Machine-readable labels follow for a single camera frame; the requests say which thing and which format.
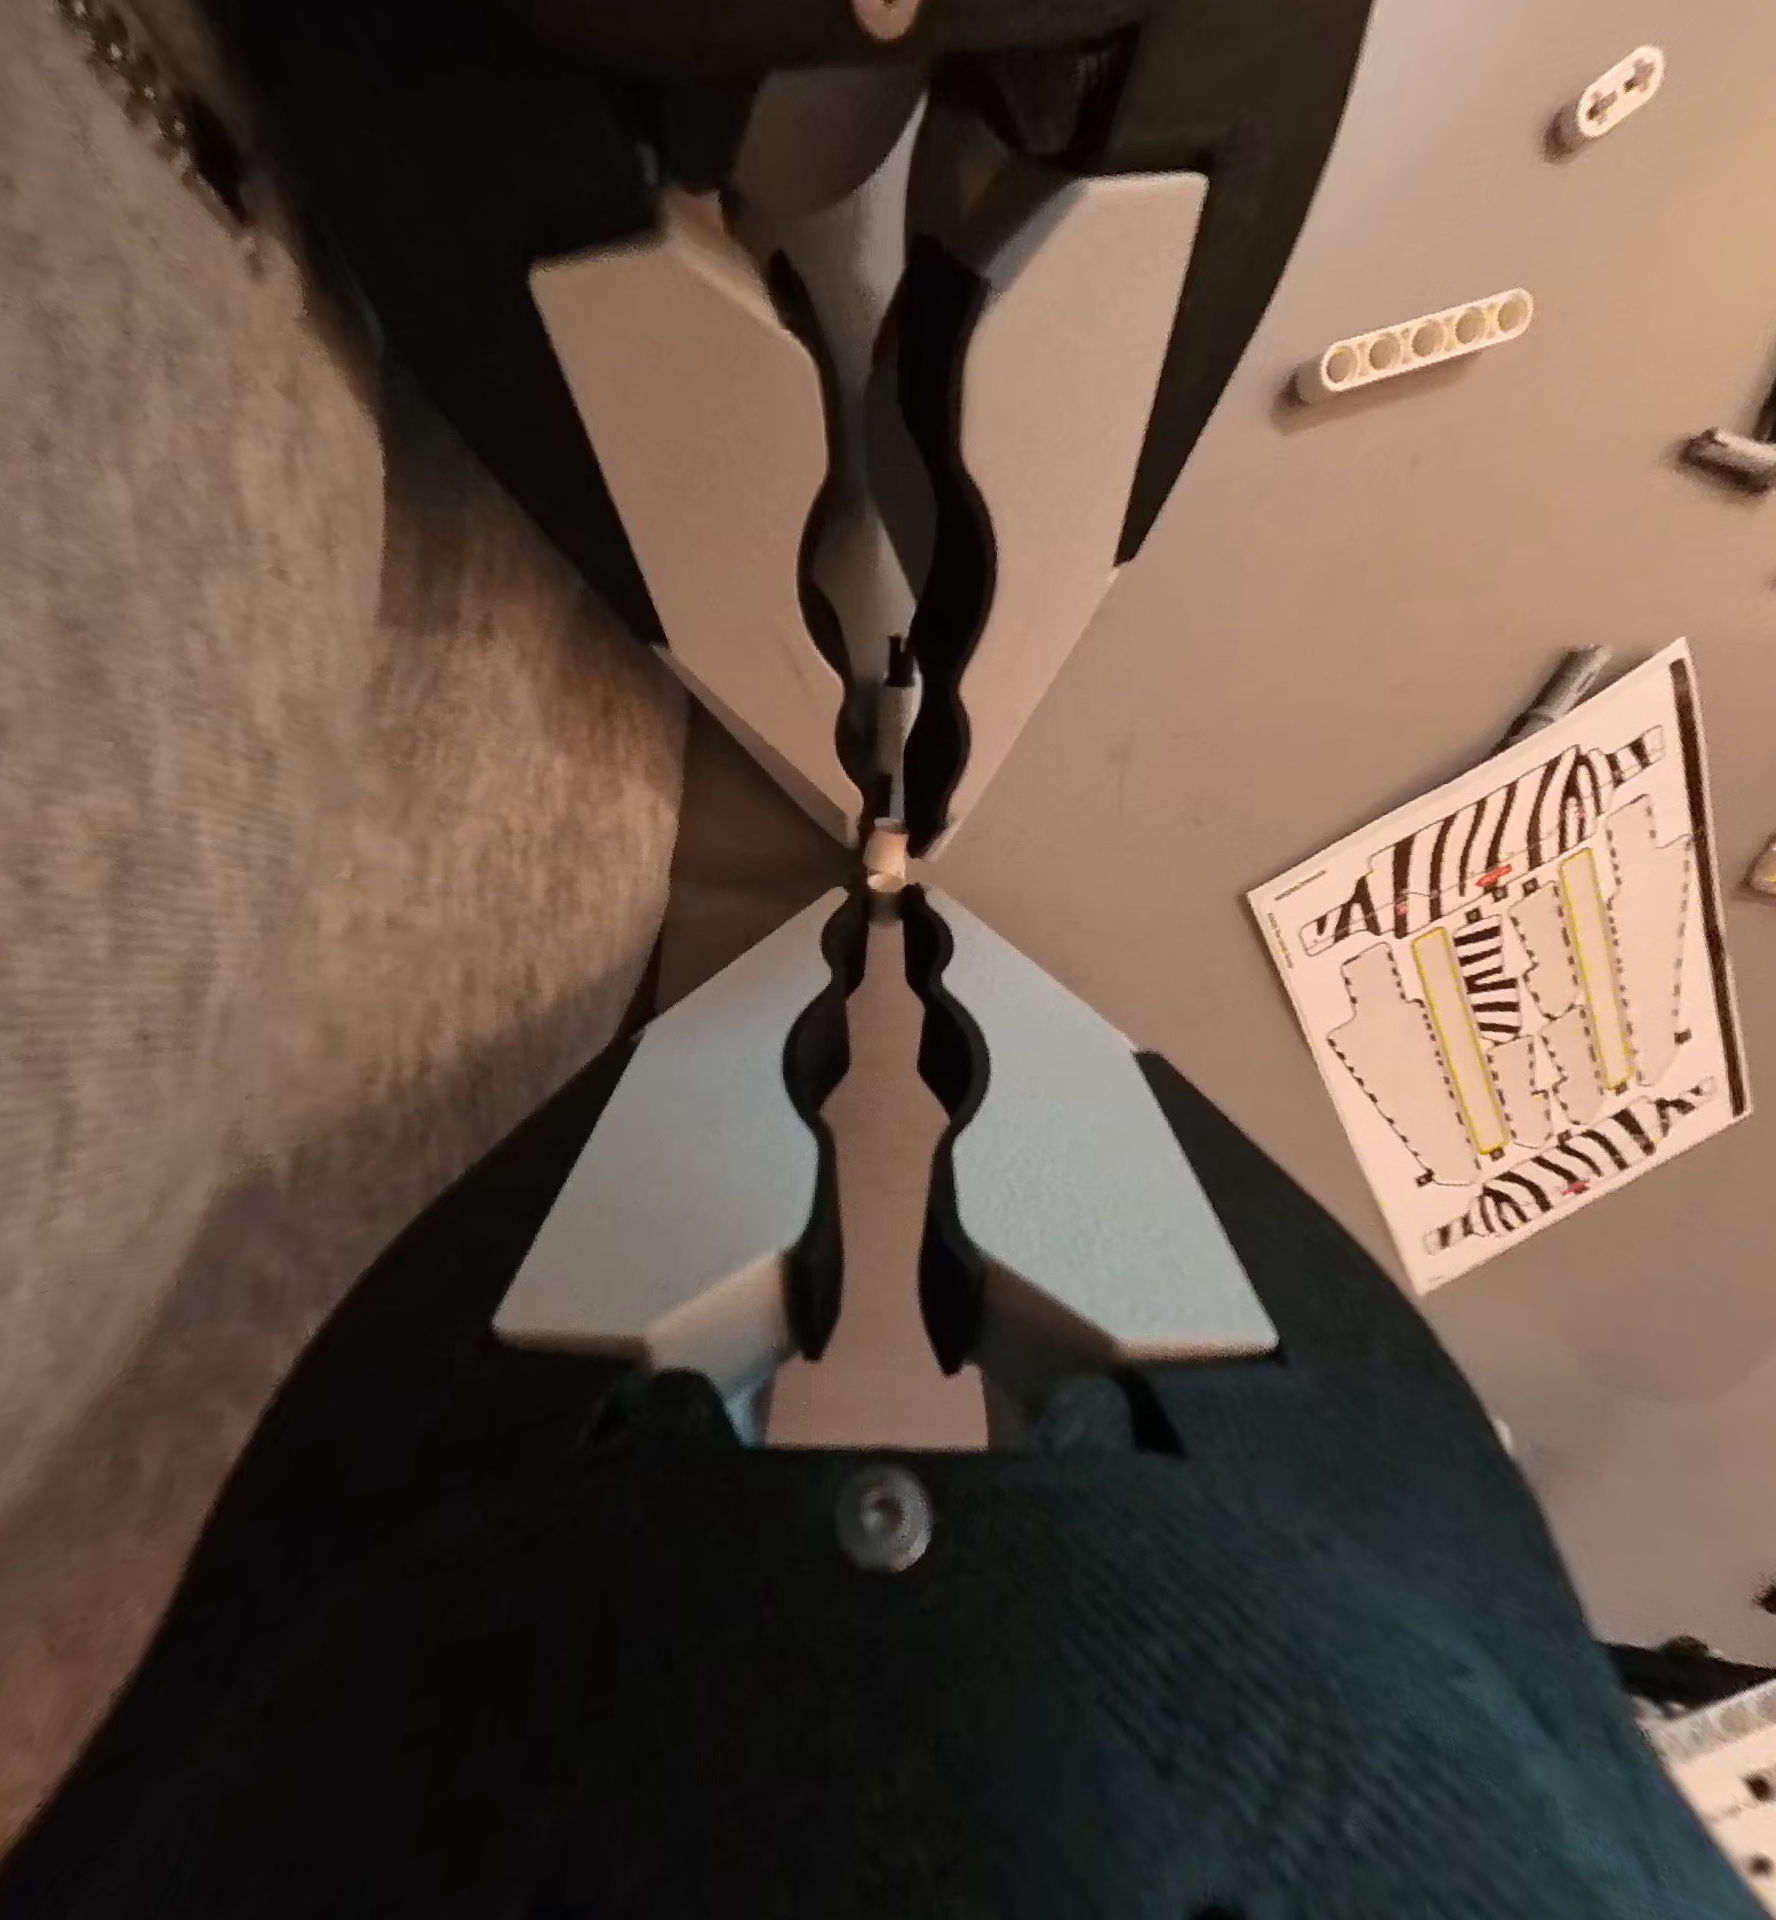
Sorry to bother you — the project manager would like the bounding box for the short white lego beam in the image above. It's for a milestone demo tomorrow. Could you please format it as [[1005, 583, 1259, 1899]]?
[[1549, 43, 1668, 162]]

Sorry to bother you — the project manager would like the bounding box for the zebra sticker sheet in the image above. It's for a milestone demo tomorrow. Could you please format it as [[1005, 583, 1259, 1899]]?
[[1251, 636, 1750, 1296]]

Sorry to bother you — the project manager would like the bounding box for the grey zip sweatshirt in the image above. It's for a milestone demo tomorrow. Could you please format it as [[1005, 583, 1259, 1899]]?
[[0, 0, 692, 1920]]

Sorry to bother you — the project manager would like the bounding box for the white lego connector assembly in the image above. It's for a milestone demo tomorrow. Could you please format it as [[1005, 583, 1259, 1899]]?
[[860, 632, 923, 906]]

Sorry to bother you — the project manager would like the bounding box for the light grey lego pin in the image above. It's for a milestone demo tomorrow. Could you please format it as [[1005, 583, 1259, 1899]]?
[[1495, 646, 1614, 753]]

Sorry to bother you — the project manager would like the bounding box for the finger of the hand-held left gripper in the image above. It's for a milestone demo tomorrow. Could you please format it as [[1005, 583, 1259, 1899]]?
[[880, 167, 1214, 857], [527, 187, 873, 843]]

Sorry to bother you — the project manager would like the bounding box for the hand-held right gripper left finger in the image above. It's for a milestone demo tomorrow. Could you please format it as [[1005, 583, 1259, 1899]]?
[[494, 888, 873, 1404]]

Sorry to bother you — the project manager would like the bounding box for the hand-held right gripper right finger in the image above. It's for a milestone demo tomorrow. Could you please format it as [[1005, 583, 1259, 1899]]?
[[898, 888, 1282, 1421]]

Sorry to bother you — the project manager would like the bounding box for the white lego beam with holes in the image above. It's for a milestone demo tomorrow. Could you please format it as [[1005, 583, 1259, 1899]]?
[[1293, 288, 1539, 409]]

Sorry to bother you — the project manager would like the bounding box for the lego airplane model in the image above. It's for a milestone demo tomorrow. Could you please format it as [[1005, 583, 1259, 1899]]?
[[1631, 1656, 1776, 1895]]

